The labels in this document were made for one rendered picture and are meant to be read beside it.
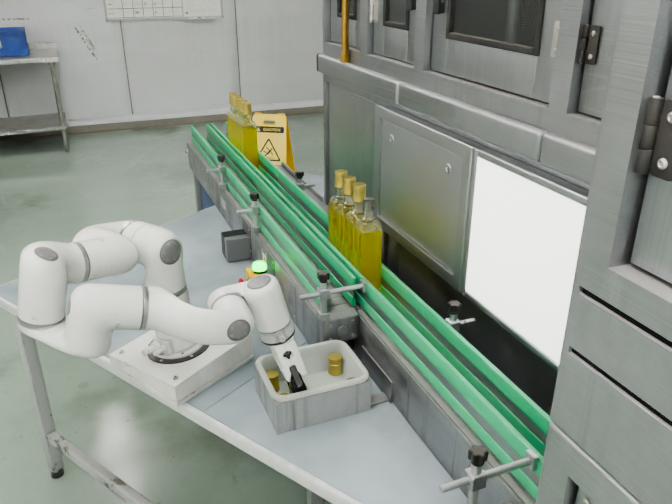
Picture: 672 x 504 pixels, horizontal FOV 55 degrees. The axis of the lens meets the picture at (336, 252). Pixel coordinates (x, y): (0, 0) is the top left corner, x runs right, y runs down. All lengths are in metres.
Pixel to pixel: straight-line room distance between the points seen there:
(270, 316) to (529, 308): 0.51
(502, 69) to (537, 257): 0.38
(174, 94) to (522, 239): 6.39
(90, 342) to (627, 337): 0.94
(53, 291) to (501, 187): 0.87
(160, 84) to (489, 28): 6.18
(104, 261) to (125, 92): 6.01
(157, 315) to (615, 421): 0.85
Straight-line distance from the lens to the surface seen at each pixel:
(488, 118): 1.33
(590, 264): 0.61
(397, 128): 1.67
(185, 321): 1.22
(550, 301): 1.24
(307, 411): 1.42
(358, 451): 1.38
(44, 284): 1.29
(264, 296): 1.28
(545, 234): 1.21
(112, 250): 1.41
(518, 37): 1.32
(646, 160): 0.57
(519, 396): 1.22
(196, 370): 1.53
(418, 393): 1.37
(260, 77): 7.60
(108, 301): 1.23
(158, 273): 1.49
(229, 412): 1.50
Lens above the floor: 1.67
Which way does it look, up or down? 24 degrees down
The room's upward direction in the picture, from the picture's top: straight up
